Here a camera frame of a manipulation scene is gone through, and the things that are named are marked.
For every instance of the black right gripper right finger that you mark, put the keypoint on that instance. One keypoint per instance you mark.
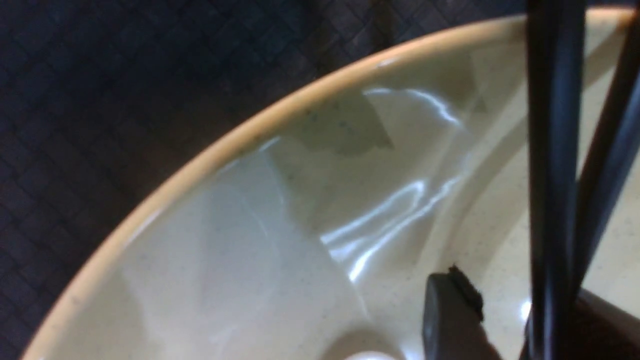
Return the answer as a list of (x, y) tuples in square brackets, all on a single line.
[(599, 330)]

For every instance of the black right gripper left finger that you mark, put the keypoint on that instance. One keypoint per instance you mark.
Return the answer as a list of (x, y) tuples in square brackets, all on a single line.
[(452, 327)]

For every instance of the tan noodle bowl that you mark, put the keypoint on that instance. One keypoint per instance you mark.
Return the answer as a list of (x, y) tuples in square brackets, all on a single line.
[(309, 231)]

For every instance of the black serving tray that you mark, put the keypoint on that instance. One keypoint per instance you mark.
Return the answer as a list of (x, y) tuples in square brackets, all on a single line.
[(102, 100)]

